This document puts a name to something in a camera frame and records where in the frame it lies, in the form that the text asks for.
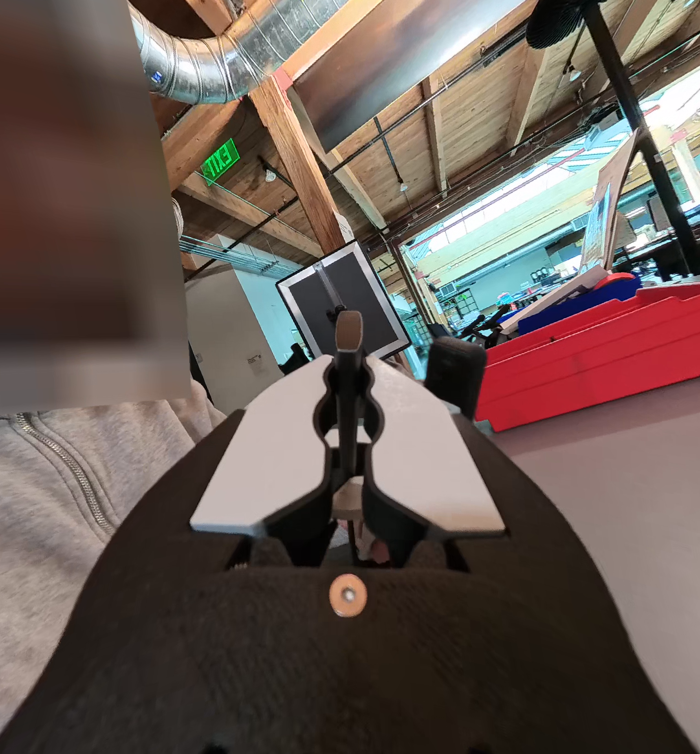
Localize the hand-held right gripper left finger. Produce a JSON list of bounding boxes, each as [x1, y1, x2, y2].
[[190, 353, 336, 566]]

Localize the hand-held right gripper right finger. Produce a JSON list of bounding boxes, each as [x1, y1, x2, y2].
[[363, 355, 508, 567]]

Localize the black hub cable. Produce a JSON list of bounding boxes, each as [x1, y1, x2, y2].
[[334, 350, 367, 490]]

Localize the black white-framed panel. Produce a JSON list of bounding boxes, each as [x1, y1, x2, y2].
[[275, 240, 412, 361]]

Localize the blue storage bin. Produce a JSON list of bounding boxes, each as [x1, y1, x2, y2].
[[518, 274, 642, 338]]

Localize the large red storage bin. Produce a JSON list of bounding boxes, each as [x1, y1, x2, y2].
[[475, 282, 700, 434]]

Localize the white flat board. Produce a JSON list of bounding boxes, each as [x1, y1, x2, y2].
[[497, 265, 610, 331]]

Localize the grey fabric sleeve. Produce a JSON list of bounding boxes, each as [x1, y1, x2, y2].
[[0, 380, 227, 754]]

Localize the tall cardboard board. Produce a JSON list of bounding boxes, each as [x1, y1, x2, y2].
[[579, 128, 642, 273]]

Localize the green exit sign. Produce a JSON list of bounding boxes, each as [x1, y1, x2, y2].
[[200, 138, 242, 186]]

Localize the black steel column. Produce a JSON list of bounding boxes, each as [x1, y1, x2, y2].
[[583, 0, 700, 278]]

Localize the black ceiling fan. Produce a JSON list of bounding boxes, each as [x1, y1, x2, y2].
[[526, 0, 586, 51]]

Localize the silver spiral air duct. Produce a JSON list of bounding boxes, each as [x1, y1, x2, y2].
[[129, 0, 351, 106]]

